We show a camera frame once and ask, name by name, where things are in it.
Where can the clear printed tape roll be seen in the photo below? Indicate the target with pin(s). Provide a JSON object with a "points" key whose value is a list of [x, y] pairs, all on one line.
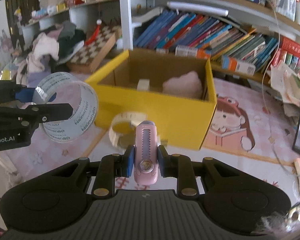
{"points": [[72, 104]]}

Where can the small white paper roll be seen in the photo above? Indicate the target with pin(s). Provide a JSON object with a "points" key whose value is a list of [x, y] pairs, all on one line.
{"points": [[143, 85]]}

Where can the row of books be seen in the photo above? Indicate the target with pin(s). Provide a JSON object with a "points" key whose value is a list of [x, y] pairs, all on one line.
{"points": [[219, 39]]}

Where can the yellow cardboard box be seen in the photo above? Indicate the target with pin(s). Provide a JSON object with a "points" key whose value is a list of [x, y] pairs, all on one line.
{"points": [[182, 122]]}

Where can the cream wrist watch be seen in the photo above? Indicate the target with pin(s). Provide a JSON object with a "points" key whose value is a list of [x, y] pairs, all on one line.
{"points": [[123, 127]]}

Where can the wooden chess board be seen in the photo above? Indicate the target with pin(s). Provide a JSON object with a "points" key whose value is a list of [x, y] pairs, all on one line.
{"points": [[89, 58]]}

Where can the pile of clothes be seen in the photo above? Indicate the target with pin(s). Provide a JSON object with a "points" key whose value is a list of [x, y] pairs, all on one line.
{"points": [[51, 49]]}

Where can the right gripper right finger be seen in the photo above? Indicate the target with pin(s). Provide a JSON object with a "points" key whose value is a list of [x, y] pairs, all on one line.
{"points": [[179, 167]]}

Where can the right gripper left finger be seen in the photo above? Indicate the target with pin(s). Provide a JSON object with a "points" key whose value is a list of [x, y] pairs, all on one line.
{"points": [[110, 167]]}

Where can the pink utility knife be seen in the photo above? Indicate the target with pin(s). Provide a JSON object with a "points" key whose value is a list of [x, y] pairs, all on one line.
{"points": [[145, 159]]}

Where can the pile of papers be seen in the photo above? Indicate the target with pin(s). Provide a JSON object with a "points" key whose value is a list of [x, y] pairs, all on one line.
{"points": [[287, 83]]}

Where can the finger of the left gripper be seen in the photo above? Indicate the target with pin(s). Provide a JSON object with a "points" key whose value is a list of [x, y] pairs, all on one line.
{"points": [[10, 91], [32, 116]]}

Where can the red hanging ornament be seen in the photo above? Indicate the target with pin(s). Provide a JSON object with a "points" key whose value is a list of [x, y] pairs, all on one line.
{"points": [[93, 37]]}

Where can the pink plush toy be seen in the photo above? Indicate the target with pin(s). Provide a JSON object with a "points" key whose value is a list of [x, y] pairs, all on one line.
{"points": [[188, 86]]}

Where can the white shelf post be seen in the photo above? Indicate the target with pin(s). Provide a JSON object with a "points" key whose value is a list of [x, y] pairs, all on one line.
{"points": [[126, 24]]}

